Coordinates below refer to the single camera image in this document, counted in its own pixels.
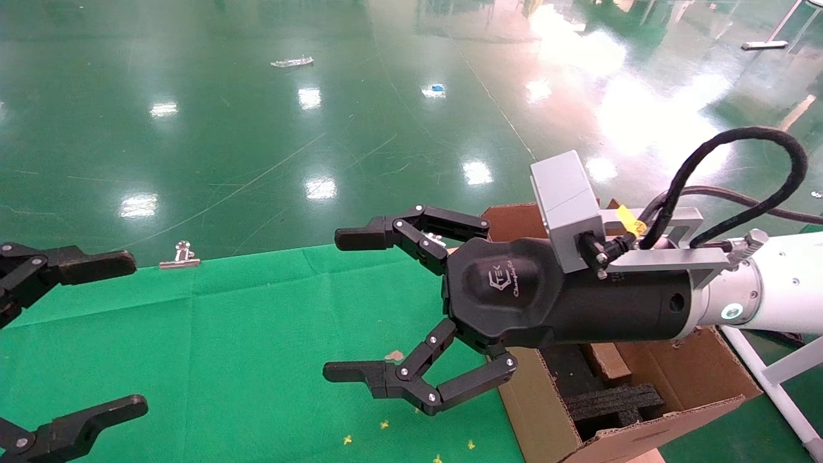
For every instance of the large open cardboard carton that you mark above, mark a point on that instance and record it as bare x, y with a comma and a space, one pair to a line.
681, 379

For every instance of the silver camera mounting bracket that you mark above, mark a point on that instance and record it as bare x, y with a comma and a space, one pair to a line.
669, 260

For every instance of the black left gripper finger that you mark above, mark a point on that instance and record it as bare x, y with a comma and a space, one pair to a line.
77, 265
77, 424

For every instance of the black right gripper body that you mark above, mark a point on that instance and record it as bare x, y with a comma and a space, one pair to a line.
514, 296

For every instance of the white floor debris piece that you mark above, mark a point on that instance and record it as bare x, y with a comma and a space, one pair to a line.
291, 62

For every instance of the white tubular table frame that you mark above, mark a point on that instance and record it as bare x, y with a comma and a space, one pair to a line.
771, 386

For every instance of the flat cardboard flap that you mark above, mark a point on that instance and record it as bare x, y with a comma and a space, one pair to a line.
643, 457

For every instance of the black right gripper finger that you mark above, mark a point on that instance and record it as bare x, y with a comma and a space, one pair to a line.
411, 386
386, 230

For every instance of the gray wrist camera box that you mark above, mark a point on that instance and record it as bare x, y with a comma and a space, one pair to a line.
566, 206

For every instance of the green table cloth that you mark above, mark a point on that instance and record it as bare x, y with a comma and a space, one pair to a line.
257, 334

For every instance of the silver binder clip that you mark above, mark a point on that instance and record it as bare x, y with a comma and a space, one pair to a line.
434, 238
180, 258

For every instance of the small brown cardboard box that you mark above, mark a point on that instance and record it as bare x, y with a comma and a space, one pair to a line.
607, 361

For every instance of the white floor bar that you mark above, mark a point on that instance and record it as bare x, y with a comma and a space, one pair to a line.
764, 45

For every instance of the black foam insert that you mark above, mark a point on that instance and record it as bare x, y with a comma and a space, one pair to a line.
611, 402

